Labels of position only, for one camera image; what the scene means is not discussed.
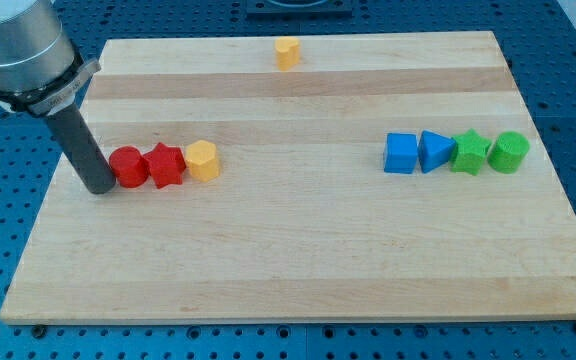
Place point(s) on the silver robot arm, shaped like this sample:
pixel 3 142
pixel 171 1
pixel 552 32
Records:
pixel 41 71

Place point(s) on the blue triangle block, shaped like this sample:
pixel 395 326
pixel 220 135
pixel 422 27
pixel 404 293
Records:
pixel 434 150

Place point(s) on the blue cube block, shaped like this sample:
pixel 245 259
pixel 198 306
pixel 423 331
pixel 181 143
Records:
pixel 400 153

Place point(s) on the yellow hexagon block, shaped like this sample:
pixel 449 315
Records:
pixel 202 160

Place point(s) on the red cylinder block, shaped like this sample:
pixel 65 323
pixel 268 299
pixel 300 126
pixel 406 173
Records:
pixel 128 166

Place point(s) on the dark mounting plate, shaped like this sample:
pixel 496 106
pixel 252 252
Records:
pixel 263 8

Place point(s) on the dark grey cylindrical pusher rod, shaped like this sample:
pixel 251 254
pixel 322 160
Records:
pixel 81 149

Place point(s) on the wooden board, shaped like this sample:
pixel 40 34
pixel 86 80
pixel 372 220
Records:
pixel 303 224

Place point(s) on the green cylinder block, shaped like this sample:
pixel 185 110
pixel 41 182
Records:
pixel 508 152

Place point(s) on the green star block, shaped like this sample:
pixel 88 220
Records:
pixel 470 152

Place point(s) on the red star block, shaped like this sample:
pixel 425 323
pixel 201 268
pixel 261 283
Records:
pixel 165 165

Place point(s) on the yellow heart block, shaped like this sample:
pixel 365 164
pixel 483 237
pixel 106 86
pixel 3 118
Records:
pixel 287 52

